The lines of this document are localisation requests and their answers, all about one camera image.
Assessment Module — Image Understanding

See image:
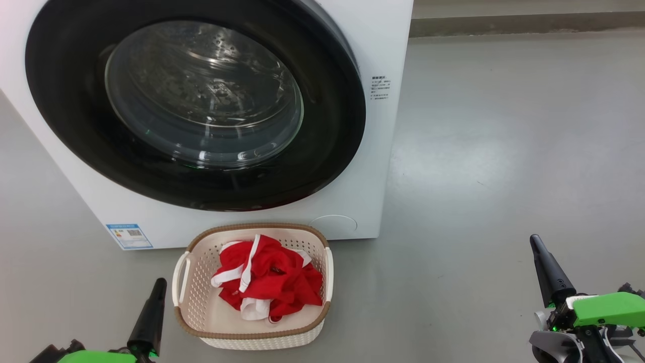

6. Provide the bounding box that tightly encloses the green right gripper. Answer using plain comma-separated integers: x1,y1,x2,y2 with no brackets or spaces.
530,234,645,363

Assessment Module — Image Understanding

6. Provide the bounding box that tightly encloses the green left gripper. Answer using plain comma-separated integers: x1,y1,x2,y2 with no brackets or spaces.
29,278,167,363

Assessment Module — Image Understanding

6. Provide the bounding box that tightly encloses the red and white garment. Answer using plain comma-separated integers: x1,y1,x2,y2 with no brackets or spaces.
211,234,324,323

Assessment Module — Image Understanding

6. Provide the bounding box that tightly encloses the black glass washing machine door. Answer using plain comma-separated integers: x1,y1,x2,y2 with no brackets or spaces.
25,0,367,212

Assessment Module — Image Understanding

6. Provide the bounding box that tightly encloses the cream laundry basket brown rim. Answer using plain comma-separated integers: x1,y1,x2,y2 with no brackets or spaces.
172,223,334,351

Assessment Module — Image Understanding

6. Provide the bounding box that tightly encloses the white washing machine body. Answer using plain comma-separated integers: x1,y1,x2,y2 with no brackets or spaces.
0,0,415,251

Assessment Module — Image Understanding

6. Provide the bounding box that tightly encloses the blue energy label sticker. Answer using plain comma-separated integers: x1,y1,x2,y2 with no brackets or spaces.
106,224,154,251

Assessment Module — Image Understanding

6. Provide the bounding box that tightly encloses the round white filter cover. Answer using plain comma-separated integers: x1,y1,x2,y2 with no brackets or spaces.
308,214,358,235

